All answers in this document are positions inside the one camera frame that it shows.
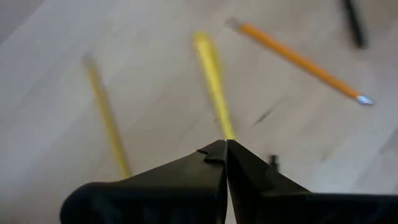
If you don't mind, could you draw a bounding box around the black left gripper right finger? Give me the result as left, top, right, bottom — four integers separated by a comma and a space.
226, 139, 398, 224

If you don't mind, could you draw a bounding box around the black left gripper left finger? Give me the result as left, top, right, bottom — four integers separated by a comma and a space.
59, 139, 229, 224

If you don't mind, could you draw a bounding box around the yellow highlighter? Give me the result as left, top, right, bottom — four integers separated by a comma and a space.
191, 30, 237, 141

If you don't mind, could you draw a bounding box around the dark yellow pencil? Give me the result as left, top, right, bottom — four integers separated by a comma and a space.
81, 51, 134, 180

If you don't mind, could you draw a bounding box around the orange pencil with pink eraser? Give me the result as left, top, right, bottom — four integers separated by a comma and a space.
225, 17, 376, 106

